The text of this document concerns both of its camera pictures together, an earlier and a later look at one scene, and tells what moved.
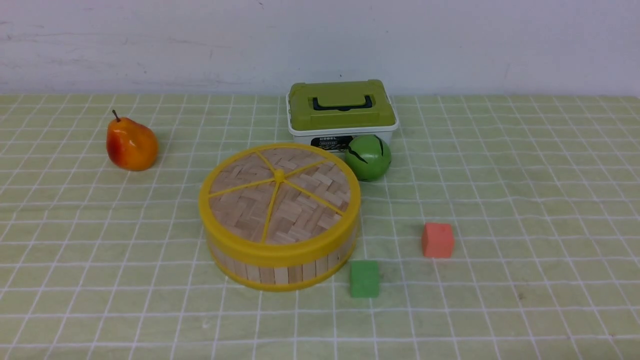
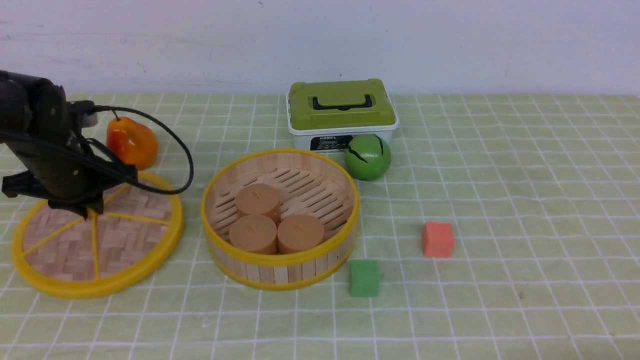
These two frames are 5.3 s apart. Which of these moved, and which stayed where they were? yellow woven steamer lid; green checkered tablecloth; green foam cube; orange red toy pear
Moved: yellow woven steamer lid
Stayed: green checkered tablecloth; orange red toy pear; green foam cube
